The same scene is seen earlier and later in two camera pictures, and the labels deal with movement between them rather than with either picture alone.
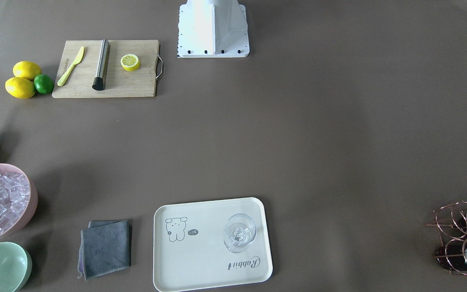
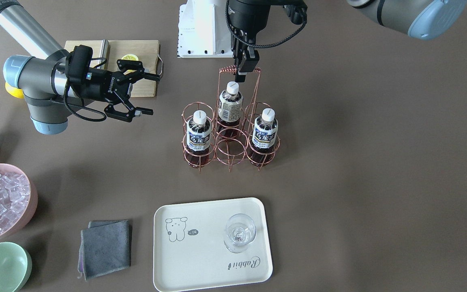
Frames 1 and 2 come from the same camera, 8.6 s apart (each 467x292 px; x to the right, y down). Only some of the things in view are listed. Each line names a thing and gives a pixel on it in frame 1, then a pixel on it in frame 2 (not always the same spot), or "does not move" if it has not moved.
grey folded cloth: [105, 247] does not move
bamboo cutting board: [118, 82] does not move
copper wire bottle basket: [466, 232] → [236, 130]
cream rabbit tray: [211, 244] does not move
